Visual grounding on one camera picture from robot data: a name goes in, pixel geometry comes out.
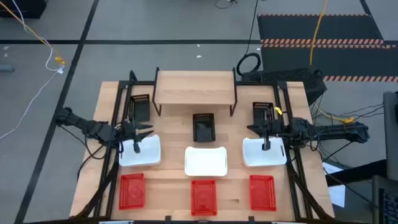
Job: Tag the white paper sheet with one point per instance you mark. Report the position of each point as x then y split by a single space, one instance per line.
339 196

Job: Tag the grey cabinet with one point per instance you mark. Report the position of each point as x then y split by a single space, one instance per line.
391 140

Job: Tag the red plastic basket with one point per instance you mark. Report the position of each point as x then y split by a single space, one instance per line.
262 193
203 197
132 191

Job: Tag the black plastic basket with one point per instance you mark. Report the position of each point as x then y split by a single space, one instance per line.
203 130
141 109
258 113

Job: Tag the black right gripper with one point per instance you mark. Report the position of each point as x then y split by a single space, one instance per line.
276 128

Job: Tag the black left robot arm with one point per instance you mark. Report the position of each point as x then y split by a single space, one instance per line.
81 123

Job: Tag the black perforated case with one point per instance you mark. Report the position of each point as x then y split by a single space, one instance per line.
298 76

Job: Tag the yellow power plug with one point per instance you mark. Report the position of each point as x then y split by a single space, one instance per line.
346 119

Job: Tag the black aluminium table frame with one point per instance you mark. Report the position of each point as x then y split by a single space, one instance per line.
140 82

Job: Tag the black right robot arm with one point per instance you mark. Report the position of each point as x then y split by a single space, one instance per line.
335 129

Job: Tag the white plastic basket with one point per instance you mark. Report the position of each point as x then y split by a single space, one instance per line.
205 161
149 152
255 154

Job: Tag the grey equipment case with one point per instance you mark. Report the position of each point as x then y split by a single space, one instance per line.
387 202

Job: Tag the yellow tape tag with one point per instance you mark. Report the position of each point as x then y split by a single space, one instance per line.
278 110

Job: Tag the grey floor object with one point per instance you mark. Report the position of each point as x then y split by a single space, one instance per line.
6 68

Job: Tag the black hazard-striped floor mat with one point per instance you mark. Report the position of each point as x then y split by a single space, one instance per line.
342 28

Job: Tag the black box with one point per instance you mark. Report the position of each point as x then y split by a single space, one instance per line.
28 7

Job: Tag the wooden shelf with black legs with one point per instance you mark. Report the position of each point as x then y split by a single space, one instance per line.
194 87

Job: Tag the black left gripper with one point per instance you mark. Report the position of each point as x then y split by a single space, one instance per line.
127 132

